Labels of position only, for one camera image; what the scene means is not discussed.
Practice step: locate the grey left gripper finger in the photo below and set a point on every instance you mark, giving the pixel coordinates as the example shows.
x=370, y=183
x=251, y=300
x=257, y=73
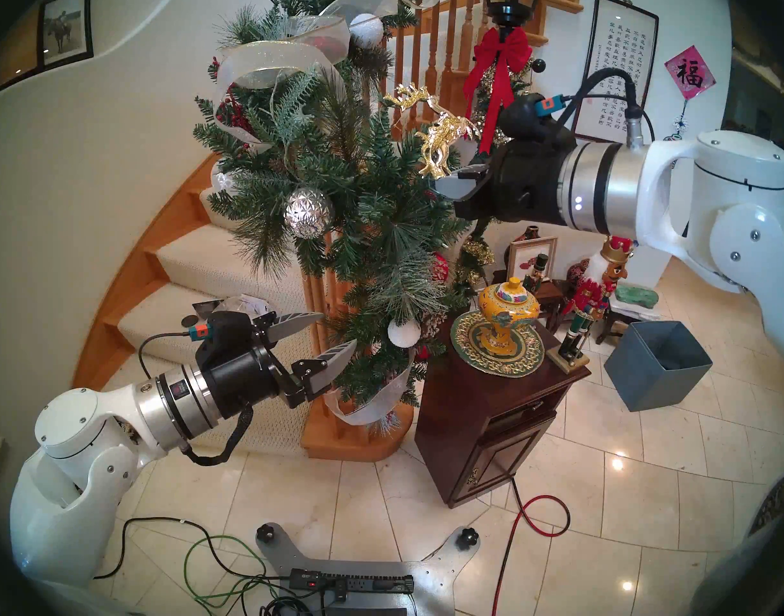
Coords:
x=326, y=369
x=292, y=323

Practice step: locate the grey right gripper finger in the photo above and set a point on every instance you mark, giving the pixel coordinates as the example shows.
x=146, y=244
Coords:
x=475, y=170
x=459, y=186

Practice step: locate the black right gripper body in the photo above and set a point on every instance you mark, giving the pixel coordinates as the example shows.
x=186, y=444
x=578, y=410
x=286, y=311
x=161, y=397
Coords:
x=526, y=185

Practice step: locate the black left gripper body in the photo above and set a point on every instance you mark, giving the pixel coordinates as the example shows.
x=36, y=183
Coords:
x=247, y=377

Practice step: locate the gold glitter reindeer ornament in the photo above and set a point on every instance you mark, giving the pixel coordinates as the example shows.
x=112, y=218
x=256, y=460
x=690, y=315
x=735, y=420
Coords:
x=443, y=140

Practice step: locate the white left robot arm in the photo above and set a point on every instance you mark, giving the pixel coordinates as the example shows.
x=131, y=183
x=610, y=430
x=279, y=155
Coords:
x=77, y=428

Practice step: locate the red ball ornament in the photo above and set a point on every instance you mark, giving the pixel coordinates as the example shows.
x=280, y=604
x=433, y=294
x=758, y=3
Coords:
x=440, y=268

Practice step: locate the white glitter ball ornament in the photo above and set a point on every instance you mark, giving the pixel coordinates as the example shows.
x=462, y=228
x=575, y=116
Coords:
x=366, y=31
x=404, y=333

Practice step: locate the green pine Christmas garland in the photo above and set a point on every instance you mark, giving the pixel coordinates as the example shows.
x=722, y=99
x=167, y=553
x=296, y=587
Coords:
x=366, y=191

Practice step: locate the silver faceted ball ornament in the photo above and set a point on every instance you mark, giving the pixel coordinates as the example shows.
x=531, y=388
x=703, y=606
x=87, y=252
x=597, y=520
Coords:
x=308, y=213

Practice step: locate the clear glass ball ornament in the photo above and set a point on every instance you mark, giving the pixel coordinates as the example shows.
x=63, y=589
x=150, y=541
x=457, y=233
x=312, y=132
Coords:
x=222, y=181

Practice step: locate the dark red vase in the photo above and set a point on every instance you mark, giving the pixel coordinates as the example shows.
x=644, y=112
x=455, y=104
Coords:
x=530, y=231

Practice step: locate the clear plastic packaging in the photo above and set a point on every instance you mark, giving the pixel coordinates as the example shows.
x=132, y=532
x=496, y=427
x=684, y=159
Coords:
x=244, y=302

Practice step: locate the sheer white gold-edged ribbon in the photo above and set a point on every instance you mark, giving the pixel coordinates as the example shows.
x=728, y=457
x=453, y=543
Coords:
x=283, y=56
x=372, y=409

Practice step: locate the black round disc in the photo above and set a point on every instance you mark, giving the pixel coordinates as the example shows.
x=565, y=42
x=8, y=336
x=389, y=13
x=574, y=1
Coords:
x=189, y=321

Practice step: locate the black card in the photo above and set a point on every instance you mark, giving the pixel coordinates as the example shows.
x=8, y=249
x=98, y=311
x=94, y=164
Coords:
x=206, y=307

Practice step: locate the small dark nutcracker figure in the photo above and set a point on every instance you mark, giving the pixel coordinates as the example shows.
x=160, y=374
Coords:
x=538, y=268

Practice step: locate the dark cloisonne lidded jar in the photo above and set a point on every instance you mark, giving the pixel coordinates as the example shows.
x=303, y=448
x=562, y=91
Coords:
x=575, y=274

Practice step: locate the large red crowned nutcracker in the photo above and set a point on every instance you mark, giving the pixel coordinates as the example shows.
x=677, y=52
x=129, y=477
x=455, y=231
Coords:
x=616, y=252

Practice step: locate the carpeted wooden staircase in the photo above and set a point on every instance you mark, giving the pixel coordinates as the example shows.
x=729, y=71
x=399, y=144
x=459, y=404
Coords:
x=193, y=262

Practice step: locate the red velvet bow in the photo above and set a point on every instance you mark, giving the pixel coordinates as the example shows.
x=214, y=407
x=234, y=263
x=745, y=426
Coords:
x=498, y=50

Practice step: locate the yellow porcelain lidded jar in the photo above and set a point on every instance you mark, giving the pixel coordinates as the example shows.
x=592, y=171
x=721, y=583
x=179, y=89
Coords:
x=507, y=307

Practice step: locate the green gold round mat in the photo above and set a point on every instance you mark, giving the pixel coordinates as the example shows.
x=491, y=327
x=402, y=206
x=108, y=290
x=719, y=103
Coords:
x=472, y=345

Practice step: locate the black base knob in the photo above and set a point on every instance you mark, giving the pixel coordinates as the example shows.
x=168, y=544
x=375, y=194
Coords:
x=467, y=538
x=267, y=533

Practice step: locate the green jade stone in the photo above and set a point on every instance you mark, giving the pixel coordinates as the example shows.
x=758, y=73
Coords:
x=639, y=296

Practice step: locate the dark wooden cabinet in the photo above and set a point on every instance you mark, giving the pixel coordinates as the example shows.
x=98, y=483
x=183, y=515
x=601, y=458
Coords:
x=482, y=422

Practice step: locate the framed Chinese calligraphy scroll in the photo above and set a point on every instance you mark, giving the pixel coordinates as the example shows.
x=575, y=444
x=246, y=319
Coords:
x=623, y=37

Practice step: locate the red diamond fu paper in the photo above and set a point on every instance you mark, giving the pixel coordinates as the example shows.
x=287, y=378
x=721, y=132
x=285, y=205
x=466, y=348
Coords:
x=690, y=72

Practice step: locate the red berry cluster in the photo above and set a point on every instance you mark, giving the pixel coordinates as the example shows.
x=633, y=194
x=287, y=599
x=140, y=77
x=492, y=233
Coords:
x=234, y=114

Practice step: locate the black power strip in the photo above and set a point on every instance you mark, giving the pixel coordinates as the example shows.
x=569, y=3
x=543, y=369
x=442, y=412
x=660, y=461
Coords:
x=372, y=582

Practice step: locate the blue-grey waste bin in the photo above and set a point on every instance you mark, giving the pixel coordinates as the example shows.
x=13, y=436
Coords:
x=648, y=377

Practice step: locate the framed horse rider photo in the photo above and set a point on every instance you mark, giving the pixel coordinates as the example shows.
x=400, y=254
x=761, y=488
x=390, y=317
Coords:
x=64, y=27

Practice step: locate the brown framed picture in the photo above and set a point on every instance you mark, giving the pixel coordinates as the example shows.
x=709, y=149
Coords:
x=16, y=50

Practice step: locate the dark patterned rug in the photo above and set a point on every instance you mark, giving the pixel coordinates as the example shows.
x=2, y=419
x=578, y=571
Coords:
x=774, y=502

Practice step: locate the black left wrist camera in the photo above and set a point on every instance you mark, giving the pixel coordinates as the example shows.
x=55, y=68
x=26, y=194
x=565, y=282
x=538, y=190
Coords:
x=230, y=332

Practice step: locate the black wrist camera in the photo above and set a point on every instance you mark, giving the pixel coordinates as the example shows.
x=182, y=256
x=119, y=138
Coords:
x=533, y=117
x=230, y=332

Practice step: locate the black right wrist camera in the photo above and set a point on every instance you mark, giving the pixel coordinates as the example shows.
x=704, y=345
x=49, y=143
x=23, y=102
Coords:
x=533, y=117

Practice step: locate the small silver picture frame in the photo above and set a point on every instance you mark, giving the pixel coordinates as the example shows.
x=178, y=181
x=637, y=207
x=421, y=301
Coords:
x=532, y=256

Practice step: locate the grey metal robot base plate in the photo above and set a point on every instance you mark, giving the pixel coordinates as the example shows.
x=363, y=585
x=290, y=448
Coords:
x=437, y=576

